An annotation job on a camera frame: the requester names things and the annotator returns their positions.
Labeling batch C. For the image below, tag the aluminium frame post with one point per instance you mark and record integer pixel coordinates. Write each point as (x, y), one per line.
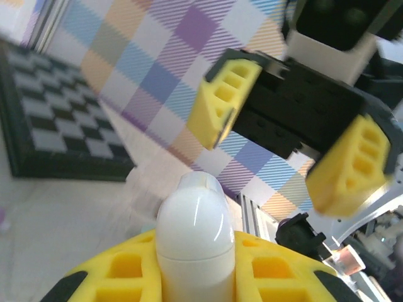
(47, 25)

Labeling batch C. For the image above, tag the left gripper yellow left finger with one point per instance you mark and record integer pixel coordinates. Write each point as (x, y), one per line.
(119, 270)

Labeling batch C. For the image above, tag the white earbud charging case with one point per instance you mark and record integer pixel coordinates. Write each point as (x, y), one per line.
(195, 239)

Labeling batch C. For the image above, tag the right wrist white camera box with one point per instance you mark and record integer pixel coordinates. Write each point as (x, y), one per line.
(327, 53)

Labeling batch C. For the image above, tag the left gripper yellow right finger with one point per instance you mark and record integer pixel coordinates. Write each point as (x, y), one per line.
(270, 273)

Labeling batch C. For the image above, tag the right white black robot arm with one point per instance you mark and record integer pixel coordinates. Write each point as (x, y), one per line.
(299, 236)

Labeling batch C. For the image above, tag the aluminium table side rail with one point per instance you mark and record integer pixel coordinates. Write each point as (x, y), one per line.
(252, 217)

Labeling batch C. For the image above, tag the black grey checkered board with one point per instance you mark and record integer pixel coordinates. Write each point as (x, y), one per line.
(63, 126)

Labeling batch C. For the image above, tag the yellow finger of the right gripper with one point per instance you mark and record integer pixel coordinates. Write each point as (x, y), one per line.
(204, 119)
(340, 192)

